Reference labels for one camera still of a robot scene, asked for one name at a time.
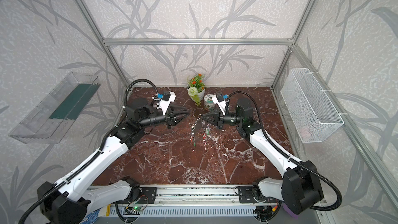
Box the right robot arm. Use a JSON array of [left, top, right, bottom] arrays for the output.
[[202, 95, 323, 215]]

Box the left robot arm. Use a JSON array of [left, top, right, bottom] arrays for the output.
[[37, 98, 189, 224]]

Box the round green tin can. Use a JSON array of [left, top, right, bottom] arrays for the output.
[[204, 94, 215, 111]]

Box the potted flower plant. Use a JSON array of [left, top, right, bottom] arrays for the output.
[[187, 73, 206, 106]]

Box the green circuit board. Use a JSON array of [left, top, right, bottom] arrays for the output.
[[123, 206, 143, 216]]

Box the purple toy shovel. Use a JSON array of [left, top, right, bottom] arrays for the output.
[[284, 210, 298, 219]]

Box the blue dotted work glove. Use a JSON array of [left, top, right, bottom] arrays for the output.
[[79, 209, 100, 224]]

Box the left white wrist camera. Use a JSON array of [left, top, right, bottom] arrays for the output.
[[152, 91, 176, 116]]

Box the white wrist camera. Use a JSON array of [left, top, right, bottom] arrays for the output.
[[152, 91, 176, 116], [212, 92, 228, 116]]

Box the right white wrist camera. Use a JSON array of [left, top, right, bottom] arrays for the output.
[[212, 92, 228, 116]]

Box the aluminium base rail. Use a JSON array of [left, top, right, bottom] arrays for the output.
[[63, 184, 327, 207]]

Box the white wire mesh basket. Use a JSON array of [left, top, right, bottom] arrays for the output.
[[281, 68, 344, 143]]

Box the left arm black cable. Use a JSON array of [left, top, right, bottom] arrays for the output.
[[18, 78, 159, 224]]

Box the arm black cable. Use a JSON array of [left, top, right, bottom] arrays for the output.
[[228, 91, 343, 212], [18, 78, 159, 224]]

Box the clear plastic wall shelf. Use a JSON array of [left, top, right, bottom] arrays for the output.
[[9, 72, 101, 144]]

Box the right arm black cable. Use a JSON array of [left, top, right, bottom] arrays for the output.
[[228, 91, 343, 212]]

